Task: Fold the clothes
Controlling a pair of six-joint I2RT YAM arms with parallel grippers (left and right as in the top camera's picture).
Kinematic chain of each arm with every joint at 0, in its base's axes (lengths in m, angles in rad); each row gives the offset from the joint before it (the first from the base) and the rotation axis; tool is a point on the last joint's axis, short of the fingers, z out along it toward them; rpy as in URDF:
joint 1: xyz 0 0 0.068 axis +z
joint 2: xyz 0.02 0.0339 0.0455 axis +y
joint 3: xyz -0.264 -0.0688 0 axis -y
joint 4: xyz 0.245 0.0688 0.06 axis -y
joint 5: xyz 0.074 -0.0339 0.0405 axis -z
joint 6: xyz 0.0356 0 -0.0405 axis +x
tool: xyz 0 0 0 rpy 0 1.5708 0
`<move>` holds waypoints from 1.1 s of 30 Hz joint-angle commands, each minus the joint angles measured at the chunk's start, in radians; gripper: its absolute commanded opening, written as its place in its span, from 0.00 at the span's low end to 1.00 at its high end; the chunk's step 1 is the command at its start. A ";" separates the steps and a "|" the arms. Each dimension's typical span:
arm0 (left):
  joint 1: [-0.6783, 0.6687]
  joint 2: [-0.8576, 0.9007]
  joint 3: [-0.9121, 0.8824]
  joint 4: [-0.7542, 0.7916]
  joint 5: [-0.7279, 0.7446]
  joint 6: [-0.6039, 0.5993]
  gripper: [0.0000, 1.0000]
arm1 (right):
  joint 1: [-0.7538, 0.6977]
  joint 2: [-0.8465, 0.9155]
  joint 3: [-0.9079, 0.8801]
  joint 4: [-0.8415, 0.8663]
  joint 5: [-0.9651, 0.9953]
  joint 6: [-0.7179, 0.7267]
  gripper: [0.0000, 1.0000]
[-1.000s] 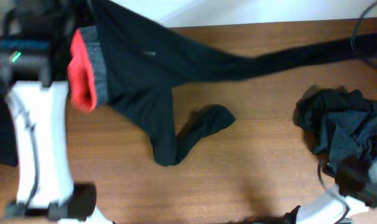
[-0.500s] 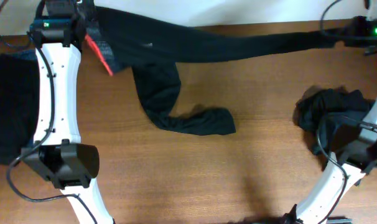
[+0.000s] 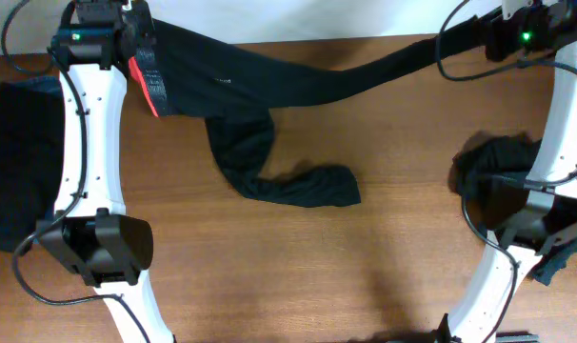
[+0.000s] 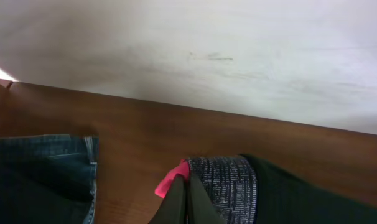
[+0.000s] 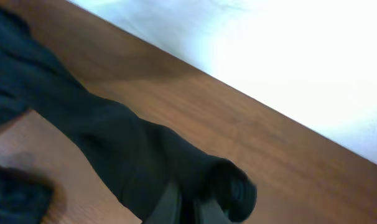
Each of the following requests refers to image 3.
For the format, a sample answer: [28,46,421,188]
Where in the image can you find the folded blue jeans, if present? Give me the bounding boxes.
[0,76,61,92]

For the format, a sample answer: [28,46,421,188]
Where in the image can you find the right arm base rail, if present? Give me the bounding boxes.
[495,333,540,343]

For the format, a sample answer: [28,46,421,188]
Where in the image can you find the crumpled black garment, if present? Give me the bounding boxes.
[449,134,577,287]

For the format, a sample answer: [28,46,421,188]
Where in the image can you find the black leggings red waistband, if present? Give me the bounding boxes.
[129,17,484,208]

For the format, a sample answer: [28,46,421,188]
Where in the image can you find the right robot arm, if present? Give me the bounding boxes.
[435,1,577,342]

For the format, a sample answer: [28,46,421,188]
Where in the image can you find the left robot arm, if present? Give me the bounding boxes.
[37,1,175,342]

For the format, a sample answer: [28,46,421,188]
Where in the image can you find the folded black garment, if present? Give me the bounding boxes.
[0,84,64,252]

